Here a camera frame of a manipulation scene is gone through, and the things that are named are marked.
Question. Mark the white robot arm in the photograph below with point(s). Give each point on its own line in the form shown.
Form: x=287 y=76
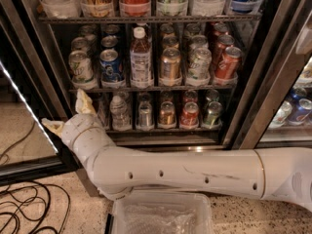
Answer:
x=277 y=174

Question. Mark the brown tea bottle middle shelf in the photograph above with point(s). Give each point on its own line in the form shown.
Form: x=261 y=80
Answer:
x=140 y=57

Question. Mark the white green can middle shelf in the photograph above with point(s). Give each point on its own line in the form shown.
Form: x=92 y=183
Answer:
x=198 y=69

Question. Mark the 7up can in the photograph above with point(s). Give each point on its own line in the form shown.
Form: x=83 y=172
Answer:
x=81 y=44
x=82 y=70

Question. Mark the red can bottom shelf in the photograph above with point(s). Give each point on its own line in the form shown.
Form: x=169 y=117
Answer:
x=189 y=116

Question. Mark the gold can middle shelf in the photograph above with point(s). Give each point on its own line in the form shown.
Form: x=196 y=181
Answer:
x=170 y=66

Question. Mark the red can top shelf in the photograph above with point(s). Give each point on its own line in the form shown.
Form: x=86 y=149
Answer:
x=135 y=8

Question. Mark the red can shelf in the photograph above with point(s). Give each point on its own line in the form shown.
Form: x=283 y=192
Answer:
x=189 y=116
x=135 y=8

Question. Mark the green can bottom shelf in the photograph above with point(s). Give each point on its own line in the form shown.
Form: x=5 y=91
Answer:
x=212 y=115

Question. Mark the brown bottle bottom shelf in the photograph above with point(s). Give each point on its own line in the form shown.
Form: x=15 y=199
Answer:
x=102 y=113

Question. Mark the silver can bottom shelf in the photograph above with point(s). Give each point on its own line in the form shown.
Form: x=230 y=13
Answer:
x=144 y=120

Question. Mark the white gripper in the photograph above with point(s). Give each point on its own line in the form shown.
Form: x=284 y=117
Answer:
x=77 y=128

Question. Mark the water bottle bottom shelf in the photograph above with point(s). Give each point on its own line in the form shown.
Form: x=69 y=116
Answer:
x=121 y=120

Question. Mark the clear plastic bin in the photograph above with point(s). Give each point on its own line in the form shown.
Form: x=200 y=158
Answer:
x=162 y=212

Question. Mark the open fridge glass door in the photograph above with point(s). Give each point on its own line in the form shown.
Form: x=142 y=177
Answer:
x=35 y=83

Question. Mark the blue pepsi can front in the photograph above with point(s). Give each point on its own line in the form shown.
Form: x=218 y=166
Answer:
x=112 y=75

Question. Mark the gold can bottom shelf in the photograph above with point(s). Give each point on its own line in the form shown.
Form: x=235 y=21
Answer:
x=167 y=115

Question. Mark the red coke can front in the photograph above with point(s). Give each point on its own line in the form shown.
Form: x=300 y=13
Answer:
x=225 y=72

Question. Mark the gold can shelf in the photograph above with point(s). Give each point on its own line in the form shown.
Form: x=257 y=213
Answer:
x=170 y=66
x=167 y=115

